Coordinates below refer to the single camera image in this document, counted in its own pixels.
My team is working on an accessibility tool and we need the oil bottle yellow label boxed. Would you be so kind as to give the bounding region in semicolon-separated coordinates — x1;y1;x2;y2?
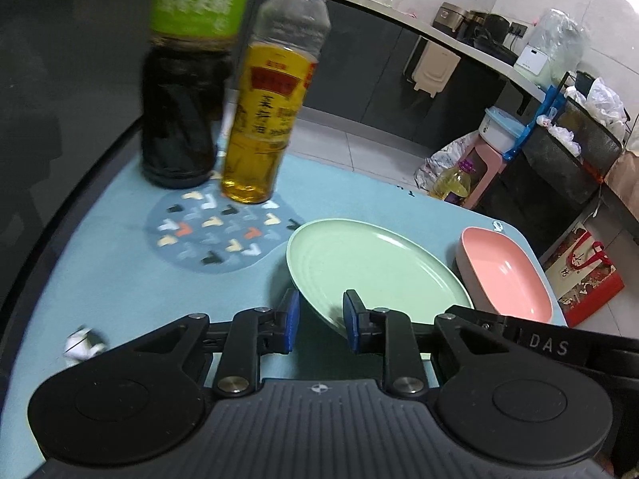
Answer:
220;0;336;205

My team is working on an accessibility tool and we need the black air fryer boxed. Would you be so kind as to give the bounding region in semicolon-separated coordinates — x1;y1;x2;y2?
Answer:
464;10;520;63

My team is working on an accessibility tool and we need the white kitchen countertop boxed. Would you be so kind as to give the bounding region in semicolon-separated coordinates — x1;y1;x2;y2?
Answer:
254;0;550;103

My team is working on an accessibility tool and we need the red gift bag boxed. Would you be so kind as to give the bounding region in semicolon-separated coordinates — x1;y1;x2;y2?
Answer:
544;227;625;327

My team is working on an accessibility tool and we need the crinkled clear bag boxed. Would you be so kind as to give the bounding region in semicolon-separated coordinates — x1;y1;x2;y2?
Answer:
414;132;482;195

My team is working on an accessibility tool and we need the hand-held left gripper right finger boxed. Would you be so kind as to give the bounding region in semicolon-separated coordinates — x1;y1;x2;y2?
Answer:
342;288;530;400

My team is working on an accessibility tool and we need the rice cooker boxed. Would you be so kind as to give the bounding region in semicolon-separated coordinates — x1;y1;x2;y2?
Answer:
430;2;470;36

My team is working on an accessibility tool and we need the pink square plate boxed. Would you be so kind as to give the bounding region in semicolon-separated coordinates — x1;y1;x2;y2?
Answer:
455;227;556;323

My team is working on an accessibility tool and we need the beige hanging bin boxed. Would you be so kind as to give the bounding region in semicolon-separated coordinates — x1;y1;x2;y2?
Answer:
412;40;462;98

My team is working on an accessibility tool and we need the dark vinegar bottle green label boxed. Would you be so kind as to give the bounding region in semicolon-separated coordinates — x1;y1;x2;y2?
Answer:
140;0;255;189

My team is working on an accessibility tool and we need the round patterned coaster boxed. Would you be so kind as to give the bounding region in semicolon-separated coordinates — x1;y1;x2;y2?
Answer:
146;187;305;274

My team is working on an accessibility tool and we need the large cooking oil bottle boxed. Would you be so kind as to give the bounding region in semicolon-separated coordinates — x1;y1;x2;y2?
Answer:
428;160;481;205

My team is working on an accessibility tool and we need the white plastic bag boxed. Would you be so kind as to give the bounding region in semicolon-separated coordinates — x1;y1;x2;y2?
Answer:
584;77;632;133
546;122;582;155

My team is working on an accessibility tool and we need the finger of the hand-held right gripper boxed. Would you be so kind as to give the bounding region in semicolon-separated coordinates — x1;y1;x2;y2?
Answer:
455;304;507;331

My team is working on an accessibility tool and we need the pink plastic stool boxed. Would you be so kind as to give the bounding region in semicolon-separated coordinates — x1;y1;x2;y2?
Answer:
462;142;517;210

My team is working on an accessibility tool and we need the light blue tablecloth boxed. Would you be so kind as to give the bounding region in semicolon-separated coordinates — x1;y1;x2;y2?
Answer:
0;152;567;479

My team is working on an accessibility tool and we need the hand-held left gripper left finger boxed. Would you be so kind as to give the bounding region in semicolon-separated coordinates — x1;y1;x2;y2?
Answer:
107;288;301;400

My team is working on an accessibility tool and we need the light green plate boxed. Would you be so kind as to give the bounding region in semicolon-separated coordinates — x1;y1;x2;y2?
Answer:
286;218;475;360

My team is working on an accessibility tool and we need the black mesh cart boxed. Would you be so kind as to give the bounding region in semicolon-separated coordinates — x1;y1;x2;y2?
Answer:
474;72;625;260

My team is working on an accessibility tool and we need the white container blue lid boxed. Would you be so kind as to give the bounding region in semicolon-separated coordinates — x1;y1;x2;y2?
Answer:
478;107;522;153

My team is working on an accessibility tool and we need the white crumpled paper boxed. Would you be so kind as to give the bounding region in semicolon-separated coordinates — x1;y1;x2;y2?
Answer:
62;327;108;364

